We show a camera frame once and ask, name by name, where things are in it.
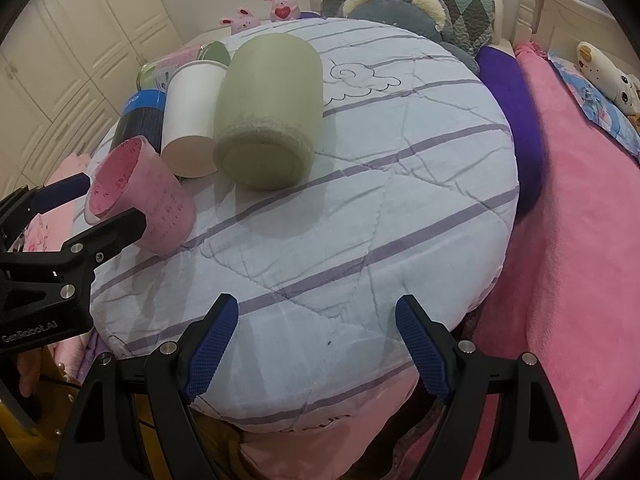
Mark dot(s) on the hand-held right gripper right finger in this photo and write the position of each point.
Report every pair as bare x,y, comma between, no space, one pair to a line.
422,350

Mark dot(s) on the small green cup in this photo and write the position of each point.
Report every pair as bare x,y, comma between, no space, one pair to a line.
217,55

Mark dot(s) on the white cup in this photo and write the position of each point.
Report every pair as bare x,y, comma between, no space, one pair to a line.
192,110

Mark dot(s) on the cream bed headboard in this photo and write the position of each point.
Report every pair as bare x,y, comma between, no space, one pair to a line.
565,15

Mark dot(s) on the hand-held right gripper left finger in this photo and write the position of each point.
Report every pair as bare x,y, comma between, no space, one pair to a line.
210,350

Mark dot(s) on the person's left hand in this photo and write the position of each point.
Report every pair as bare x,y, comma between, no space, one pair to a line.
26,375

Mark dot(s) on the purple pillow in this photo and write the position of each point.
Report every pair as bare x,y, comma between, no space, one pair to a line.
515,120

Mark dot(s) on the grey bear plush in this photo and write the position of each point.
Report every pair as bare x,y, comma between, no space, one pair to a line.
425,17

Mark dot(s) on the white plush toy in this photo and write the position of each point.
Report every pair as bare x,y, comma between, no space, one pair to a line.
607,77

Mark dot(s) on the blue and black cup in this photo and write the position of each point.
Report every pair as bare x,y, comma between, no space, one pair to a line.
140,120

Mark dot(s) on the pink bunny toy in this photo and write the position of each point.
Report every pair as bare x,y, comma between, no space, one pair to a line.
282,7
242,21

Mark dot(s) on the large green cup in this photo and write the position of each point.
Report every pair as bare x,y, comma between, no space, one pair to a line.
270,105

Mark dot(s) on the light blue striped quilt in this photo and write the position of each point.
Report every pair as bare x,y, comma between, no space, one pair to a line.
360,200

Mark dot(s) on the white wardrobe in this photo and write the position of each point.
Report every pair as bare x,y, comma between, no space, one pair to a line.
75,45

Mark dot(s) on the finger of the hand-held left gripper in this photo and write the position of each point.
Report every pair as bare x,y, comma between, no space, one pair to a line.
60,192
115,232

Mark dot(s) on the pink cup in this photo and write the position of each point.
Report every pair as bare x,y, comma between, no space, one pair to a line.
167,210

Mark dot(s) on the pink blanket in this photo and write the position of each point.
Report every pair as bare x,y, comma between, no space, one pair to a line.
565,260

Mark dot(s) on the blue cartoon pillow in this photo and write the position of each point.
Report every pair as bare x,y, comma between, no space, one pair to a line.
585,95

